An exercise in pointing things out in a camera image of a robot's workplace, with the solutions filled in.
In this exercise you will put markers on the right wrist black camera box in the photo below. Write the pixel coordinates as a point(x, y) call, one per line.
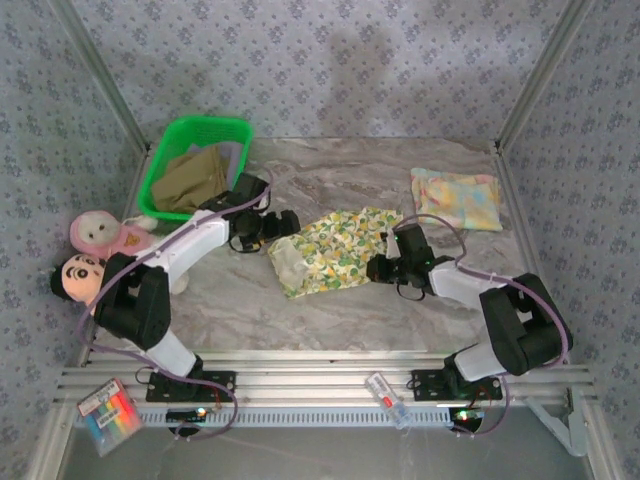
point(412, 242)

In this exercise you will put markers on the lavender skirt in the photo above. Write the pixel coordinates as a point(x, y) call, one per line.
point(229, 160)

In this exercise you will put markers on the grey metal corner bracket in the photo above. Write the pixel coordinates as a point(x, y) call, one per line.
point(565, 430)

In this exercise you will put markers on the pastel pink flower skirt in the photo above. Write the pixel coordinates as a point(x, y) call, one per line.
point(455, 200)

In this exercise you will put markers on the small black controller board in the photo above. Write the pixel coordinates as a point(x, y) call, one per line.
point(467, 420)
point(187, 414)

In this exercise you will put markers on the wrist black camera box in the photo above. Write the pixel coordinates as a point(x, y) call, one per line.
point(412, 242)
point(250, 186)

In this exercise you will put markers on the pink hooded plush doll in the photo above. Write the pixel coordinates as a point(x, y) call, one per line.
point(95, 232)

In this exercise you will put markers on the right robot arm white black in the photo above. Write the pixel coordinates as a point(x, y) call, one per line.
point(460, 285)

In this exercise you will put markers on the clear plastic package red label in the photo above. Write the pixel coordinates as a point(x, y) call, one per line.
point(387, 397)

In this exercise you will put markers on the aluminium side rail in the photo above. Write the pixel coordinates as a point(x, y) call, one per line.
point(508, 173)

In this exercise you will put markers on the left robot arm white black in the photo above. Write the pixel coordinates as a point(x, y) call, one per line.
point(200, 240)

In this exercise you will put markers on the aluminium frame post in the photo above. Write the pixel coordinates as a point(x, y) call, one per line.
point(100, 75)
point(545, 75)

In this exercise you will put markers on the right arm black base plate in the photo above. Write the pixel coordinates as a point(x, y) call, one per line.
point(425, 387)

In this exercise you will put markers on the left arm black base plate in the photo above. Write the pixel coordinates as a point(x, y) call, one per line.
point(220, 382)

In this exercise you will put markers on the coloured marker pack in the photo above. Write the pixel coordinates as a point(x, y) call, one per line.
point(110, 417)

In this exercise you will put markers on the khaki skirt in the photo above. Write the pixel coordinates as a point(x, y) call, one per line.
point(190, 180)

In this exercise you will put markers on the black haired plush doll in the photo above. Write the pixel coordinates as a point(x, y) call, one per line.
point(75, 275)

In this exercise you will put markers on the green plastic basket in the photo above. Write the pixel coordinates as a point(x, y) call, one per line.
point(210, 130)

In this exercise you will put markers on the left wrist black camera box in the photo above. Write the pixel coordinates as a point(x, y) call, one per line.
point(250, 186)

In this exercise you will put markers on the lemon print skirt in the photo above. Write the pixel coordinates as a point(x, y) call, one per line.
point(325, 250)

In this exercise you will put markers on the aluminium frame rails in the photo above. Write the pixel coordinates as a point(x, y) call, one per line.
point(310, 380)

